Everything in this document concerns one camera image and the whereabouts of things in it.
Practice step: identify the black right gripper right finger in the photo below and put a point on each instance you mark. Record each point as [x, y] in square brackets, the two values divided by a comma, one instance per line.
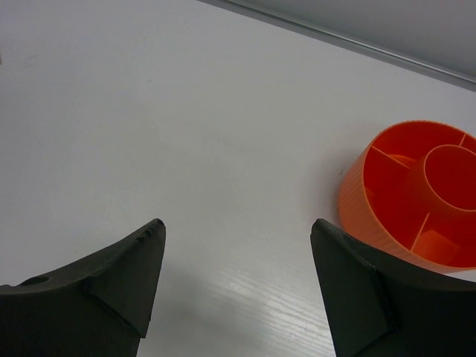
[380, 305]

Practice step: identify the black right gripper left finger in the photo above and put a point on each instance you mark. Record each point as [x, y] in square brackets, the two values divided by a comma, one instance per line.
[100, 305]

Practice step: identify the orange round compartment container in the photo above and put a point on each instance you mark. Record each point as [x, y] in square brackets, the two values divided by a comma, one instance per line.
[411, 193]

